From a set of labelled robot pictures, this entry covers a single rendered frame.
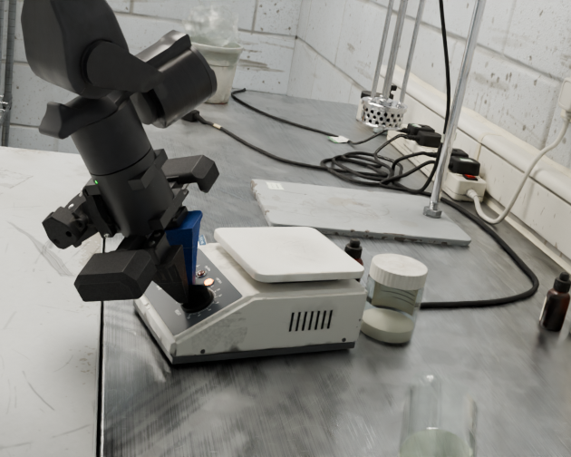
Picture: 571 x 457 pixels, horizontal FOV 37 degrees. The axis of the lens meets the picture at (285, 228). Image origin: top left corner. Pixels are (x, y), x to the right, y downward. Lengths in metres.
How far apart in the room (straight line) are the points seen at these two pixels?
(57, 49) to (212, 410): 0.32
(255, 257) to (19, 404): 0.26
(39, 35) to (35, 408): 0.29
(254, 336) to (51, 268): 0.27
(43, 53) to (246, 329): 0.31
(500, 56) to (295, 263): 0.90
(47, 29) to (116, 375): 0.30
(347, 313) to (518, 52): 0.83
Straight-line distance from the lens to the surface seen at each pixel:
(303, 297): 0.81
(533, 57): 1.53
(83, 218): 0.76
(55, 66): 0.67
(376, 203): 1.34
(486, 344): 0.97
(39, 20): 0.68
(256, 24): 3.27
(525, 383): 0.91
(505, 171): 1.46
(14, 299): 0.90
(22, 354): 0.80
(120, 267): 0.70
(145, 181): 0.72
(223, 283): 0.82
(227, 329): 0.79
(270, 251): 0.85
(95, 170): 0.72
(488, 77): 1.67
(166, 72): 0.73
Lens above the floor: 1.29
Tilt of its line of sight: 19 degrees down
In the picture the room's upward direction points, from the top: 10 degrees clockwise
